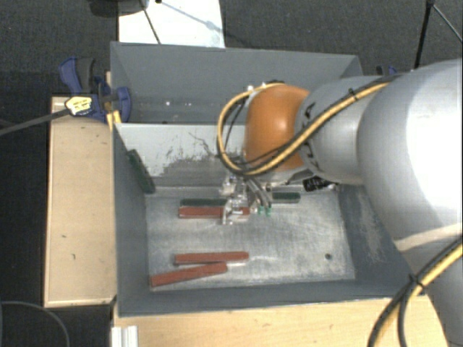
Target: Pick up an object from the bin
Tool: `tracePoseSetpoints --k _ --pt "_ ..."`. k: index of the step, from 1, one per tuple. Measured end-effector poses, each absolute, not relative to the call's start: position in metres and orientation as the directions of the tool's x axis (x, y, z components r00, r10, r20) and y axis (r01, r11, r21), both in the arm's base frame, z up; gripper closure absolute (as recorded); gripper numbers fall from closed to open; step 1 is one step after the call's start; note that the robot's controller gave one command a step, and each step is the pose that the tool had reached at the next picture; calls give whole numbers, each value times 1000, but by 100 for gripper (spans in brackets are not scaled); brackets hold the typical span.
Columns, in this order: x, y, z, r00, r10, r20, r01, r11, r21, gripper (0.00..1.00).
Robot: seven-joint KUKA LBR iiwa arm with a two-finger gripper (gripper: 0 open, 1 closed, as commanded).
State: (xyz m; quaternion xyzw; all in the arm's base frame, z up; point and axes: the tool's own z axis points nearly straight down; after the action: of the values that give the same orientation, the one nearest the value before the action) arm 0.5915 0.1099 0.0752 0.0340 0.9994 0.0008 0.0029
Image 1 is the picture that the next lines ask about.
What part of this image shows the pale wood flat board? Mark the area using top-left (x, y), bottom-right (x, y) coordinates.
top-left (43, 95), bottom-right (118, 309)

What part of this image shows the black cylinder on white bracket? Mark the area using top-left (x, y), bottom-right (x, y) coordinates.
top-left (302, 177), bottom-right (336, 193)

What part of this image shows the grey metal bin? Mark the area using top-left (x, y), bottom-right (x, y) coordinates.
top-left (109, 40), bottom-right (412, 317)

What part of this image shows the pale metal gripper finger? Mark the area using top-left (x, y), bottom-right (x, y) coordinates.
top-left (220, 212), bottom-right (251, 226)
top-left (224, 197), bottom-right (251, 210)

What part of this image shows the red-brown flat block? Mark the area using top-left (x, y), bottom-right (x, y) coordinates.
top-left (174, 251), bottom-right (251, 266)
top-left (178, 207), bottom-right (251, 219)
top-left (149, 262), bottom-right (229, 288)

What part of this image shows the dark green flat block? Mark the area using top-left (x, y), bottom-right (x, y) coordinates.
top-left (179, 198), bottom-right (228, 208)
top-left (126, 149), bottom-right (157, 195)
top-left (271, 192), bottom-right (302, 205)

